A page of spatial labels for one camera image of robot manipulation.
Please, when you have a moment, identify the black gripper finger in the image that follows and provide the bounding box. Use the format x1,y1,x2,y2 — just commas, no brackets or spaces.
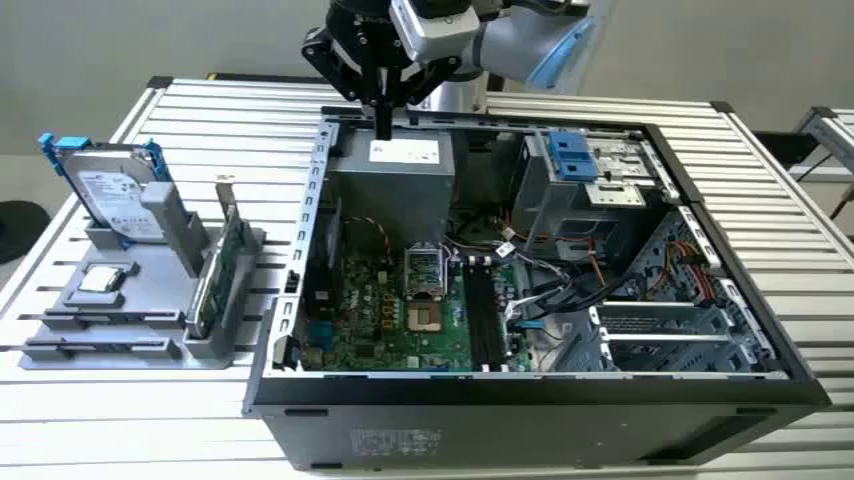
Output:
302,27,385,140
383,57,461,140

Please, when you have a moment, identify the RAM stick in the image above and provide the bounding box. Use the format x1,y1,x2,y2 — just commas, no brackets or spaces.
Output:
26,339,168,350

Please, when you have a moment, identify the black RAM slot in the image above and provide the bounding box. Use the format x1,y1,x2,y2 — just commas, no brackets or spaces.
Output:
479,258,504,372
464,258,485,372
471,258,495,372

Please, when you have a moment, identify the grey power supply unit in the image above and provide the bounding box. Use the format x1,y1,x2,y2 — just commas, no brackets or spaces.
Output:
325,127,459,246

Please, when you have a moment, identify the blue drive bay latch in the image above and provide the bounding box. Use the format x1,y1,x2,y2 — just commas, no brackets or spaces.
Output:
544,130,596,182

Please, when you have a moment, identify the grey metal drive cage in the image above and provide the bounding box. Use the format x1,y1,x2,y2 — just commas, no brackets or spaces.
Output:
512,130,675,254

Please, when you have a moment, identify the metal socket cover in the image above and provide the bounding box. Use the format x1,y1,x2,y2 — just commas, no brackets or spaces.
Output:
403,242,447,297

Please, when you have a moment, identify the hard disk in blue carrier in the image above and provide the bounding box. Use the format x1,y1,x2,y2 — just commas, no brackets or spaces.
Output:
36,132,174,249

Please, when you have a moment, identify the Nvidia Quadro graphics card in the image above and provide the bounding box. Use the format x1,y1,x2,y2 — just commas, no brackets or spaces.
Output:
184,173,245,339

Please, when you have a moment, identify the CPU socket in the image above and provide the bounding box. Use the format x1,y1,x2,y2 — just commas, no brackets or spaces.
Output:
404,297,447,334

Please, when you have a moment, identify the green motherboard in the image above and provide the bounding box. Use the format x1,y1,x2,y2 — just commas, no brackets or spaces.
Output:
298,214,535,374

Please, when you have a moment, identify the grey parts rack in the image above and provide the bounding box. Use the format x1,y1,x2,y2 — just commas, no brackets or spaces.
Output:
17,180,269,372

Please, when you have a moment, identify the silver CPU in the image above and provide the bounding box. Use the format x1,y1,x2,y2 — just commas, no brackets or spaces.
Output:
77,266,126,292

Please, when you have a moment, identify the black round base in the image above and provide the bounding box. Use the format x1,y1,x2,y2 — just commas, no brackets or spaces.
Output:
0,199,52,265

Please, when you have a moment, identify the perforated grey disk bay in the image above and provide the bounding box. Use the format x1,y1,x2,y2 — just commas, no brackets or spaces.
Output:
552,299,761,374

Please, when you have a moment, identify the black open PC case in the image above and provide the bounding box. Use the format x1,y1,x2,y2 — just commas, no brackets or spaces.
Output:
240,104,834,472

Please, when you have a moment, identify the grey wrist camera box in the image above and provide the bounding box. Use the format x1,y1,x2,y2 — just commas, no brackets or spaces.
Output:
388,0,481,64

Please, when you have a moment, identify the red black twisted wire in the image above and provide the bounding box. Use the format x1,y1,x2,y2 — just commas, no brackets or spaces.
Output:
340,214,396,267

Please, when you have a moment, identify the multicolour wire bundle white plug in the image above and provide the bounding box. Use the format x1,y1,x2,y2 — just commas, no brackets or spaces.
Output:
500,279,579,321

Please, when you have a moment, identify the black internal cable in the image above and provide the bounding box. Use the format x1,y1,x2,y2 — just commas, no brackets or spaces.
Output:
525,259,645,317

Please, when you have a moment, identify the orange power wire bundle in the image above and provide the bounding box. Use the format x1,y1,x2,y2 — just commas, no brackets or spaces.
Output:
656,239,728,306

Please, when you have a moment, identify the aluminium frame table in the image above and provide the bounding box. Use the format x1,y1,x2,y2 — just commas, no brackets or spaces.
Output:
786,104,854,184

